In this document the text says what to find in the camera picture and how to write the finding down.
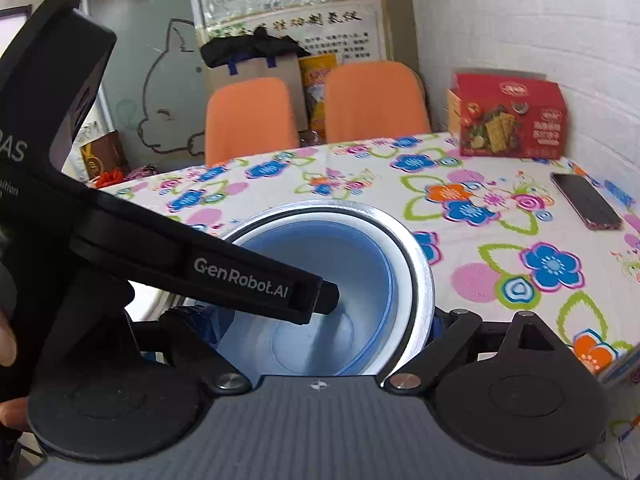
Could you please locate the stainless steel bowl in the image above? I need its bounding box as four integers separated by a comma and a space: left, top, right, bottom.
216, 200, 435, 382

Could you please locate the blue translucent plastic bowl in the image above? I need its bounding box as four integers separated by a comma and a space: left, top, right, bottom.
214, 219, 399, 378

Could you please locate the person's left hand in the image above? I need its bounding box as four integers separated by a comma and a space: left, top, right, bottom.
0, 313, 32, 432

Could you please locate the brown gift bag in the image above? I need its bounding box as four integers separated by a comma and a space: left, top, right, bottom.
79, 130, 130, 180

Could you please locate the floral tablecloth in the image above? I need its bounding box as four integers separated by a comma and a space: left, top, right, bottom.
94, 131, 640, 466

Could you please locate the glass panel with rabbit drawing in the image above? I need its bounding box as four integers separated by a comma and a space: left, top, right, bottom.
82, 0, 208, 171

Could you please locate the black smartphone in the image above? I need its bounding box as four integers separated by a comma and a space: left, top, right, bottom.
550, 172, 623, 231

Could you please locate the left orange chair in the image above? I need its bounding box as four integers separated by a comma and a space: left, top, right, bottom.
205, 77, 299, 167

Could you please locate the orange chair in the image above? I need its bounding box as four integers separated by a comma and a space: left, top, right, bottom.
324, 61, 431, 143
205, 77, 299, 167

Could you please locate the red cracker box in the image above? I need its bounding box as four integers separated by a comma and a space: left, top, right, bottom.
448, 73, 567, 160

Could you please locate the right orange chair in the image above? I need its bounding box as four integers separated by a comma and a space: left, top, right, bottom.
324, 61, 431, 143

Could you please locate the cardboard box with black cloth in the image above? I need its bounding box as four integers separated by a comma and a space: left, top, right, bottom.
200, 26, 310, 132

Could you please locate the yellow snack bag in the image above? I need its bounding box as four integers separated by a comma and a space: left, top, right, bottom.
298, 53, 337, 143

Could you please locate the white poster with Chinese text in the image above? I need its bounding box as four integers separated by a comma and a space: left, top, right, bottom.
196, 0, 392, 64

